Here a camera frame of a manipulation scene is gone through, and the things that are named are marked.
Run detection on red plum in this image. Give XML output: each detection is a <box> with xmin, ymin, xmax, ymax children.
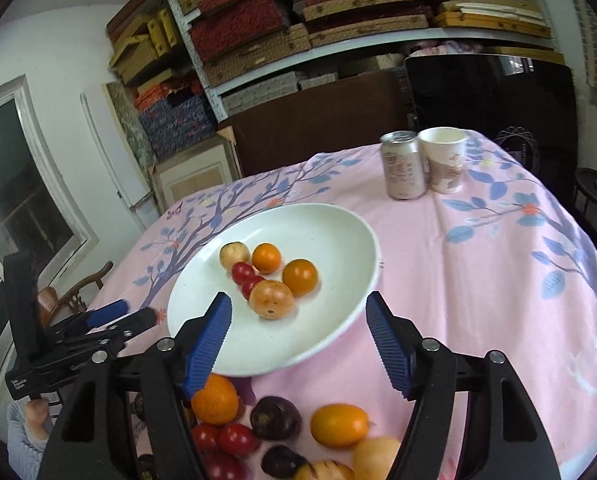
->
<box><xmin>206</xmin><ymin>452</ymin><xmax>252</xmax><ymax>480</ymax></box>

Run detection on brown wooden board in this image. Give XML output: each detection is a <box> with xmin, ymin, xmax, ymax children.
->
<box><xmin>218</xmin><ymin>72</ymin><xmax>410</xmax><ymax>178</ymax></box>

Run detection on large orange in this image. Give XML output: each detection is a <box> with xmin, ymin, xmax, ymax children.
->
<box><xmin>191</xmin><ymin>374</ymin><xmax>240</xmax><ymax>426</ymax></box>

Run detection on stack of woven flat boxes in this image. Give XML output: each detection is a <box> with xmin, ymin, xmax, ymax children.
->
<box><xmin>168</xmin><ymin>0</ymin><xmax>554</xmax><ymax>116</ymax></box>

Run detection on small orange tangerine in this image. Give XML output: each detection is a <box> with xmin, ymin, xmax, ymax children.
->
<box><xmin>251</xmin><ymin>243</ymin><xmax>282</xmax><ymax>273</ymax></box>
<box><xmin>282</xmin><ymin>258</ymin><xmax>319</xmax><ymax>296</ymax></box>

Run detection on black glossy panel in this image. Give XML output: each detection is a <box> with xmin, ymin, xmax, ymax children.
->
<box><xmin>405</xmin><ymin>52</ymin><xmax>579</xmax><ymax>201</ymax></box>

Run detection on white metal shelf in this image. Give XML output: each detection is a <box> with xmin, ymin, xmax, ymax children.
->
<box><xmin>161</xmin><ymin>0</ymin><xmax>564</xmax><ymax>121</ymax></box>

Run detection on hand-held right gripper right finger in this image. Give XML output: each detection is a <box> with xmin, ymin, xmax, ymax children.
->
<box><xmin>365</xmin><ymin>290</ymin><xmax>561</xmax><ymax>480</ymax></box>

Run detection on orange patterned box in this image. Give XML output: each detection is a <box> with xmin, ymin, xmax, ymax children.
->
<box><xmin>133</xmin><ymin>80</ymin><xmax>189</xmax><ymax>108</ymax></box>

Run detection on white oval plate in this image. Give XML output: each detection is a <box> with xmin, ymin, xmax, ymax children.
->
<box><xmin>167</xmin><ymin>203</ymin><xmax>381</xmax><ymax>377</ymax></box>

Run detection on small orange kumquat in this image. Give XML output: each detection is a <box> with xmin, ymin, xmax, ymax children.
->
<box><xmin>310</xmin><ymin>404</ymin><xmax>370</xmax><ymax>448</ymax></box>

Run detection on stack of blue patterned boxes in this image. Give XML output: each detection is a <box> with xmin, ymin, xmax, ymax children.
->
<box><xmin>138</xmin><ymin>91</ymin><xmax>215</xmax><ymax>159</ymax></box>

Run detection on wooden picture frame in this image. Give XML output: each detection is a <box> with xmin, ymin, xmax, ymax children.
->
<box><xmin>148</xmin><ymin>132</ymin><xmax>242</xmax><ymax>211</ymax></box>

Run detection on white framed window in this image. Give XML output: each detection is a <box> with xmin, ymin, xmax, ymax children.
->
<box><xmin>0</xmin><ymin>75</ymin><xmax>99</xmax><ymax>401</ymax></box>

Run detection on black wire basket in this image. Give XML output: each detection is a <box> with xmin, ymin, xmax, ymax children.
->
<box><xmin>495</xmin><ymin>127</ymin><xmax>542</xmax><ymax>172</ymax></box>

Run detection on black round stand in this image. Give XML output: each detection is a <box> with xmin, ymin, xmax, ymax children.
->
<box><xmin>572</xmin><ymin>167</ymin><xmax>597</xmax><ymax>257</ymax></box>

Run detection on marble pattern panel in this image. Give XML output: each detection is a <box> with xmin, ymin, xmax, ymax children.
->
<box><xmin>103</xmin><ymin>80</ymin><xmax>158</xmax><ymax>162</ymax></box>

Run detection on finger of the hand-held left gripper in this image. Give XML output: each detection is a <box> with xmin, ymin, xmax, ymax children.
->
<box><xmin>46</xmin><ymin>300</ymin><xmax>129</xmax><ymax>339</ymax></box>
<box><xmin>58</xmin><ymin>308</ymin><xmax>158</xmax><ymax>356</ymax></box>

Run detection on pink tree print tablecloth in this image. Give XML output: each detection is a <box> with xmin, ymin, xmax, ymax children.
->
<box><xmin>86</xmin><ymin>130</ymin><xmax>597</xmax><ymax>480</ymax></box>

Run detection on person's left forearm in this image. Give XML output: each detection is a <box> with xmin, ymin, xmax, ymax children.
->
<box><xmin>7</xmin><ymin>402</ymin><xmax>49</xmax><ymax>467</ymax></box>

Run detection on white door panel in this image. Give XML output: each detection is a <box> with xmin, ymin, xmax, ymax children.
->
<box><xmin>81</xmin><ymin>82</ymin><xmax>150</xmax><ymax>211</ymax></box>

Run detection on white drink can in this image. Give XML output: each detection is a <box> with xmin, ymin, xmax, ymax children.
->
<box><xmin>381</xmin><ymin>131</ymin><xmax>427</xmax><ymax>201</ymax></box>

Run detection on person's left hand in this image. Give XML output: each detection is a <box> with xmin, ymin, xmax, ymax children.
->
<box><xmin>24</xmin><ymin>397</ymin><xmax>54</xmax><ymax>443</ymax></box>

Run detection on printed paper cup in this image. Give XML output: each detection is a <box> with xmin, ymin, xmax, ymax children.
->
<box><xmin>418</xmin><ymin>127</ymin><xmax>468</xmax><ymax>194</ymax></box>

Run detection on stack of yellow boxes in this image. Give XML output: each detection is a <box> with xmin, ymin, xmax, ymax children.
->
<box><xmin>107</xmin><ymin>7</ymin><xmax>184</xmax><ymax>86</ymax></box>

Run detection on wooden chair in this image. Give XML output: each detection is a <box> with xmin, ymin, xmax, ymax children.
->
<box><xmin>36</xmin><ymin>260</ymin><xmax>114</xmax><ymax>327</ymax></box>

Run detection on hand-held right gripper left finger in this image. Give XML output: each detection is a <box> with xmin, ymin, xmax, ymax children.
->
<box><xmin>38</xmin><ymin>292</ymin><xmax>234</xmax><ymax>480</ymax></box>

